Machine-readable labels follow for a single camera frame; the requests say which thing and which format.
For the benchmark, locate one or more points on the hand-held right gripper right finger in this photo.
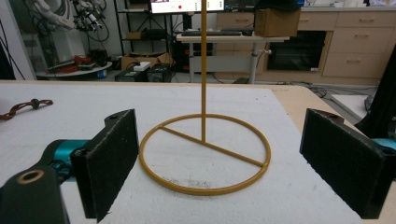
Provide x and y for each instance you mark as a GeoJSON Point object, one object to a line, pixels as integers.
{"type": "Point", "coordinates": [345, 158]}

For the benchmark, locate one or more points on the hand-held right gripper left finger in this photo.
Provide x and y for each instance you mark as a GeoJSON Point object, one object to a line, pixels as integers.
{"type": "Point", "coordinates": [106, 165]}

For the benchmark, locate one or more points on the black curtain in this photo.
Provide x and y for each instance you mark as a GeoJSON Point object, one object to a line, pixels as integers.
{"type": "Point", "coordinates": [381, 96]}

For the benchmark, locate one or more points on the white table mat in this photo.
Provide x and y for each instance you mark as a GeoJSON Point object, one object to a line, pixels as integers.
{"type": "Point", "coordinates": [174, 102]}

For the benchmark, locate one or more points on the round white low table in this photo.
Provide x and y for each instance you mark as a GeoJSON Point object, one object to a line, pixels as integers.
{"type": "Point", "coordinates": [73, 72]}

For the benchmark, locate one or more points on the black computer case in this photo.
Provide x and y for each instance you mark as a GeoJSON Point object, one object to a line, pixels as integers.
{"type": "Point", "coordinates": [159, 73]}

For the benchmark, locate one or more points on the open cardboard box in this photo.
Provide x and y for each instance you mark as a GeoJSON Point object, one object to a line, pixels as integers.
{"type": "Point", "coordinates": [146, 59]}

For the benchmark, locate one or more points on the wooden drawer cabinet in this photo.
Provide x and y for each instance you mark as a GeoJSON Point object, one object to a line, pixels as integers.
{"type": "Point", "coordinates": [355, 40]}

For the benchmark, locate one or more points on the black metal shelf rack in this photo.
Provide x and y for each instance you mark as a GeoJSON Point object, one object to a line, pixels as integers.
{"type": "Point", "coordinates": [143, 28]}

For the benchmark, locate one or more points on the white standing desk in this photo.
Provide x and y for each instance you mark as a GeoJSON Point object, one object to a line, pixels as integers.
{"type": "Point", "coordinates": [230, 39]}

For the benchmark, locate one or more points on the black keyboard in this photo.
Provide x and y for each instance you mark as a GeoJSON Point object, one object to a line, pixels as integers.
{"type": "Point", "coordinates": [211, 33]}

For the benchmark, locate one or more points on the computer monitor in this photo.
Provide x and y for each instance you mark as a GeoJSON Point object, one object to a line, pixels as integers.
{"type": "Point", "coordinates": [186, 5]}

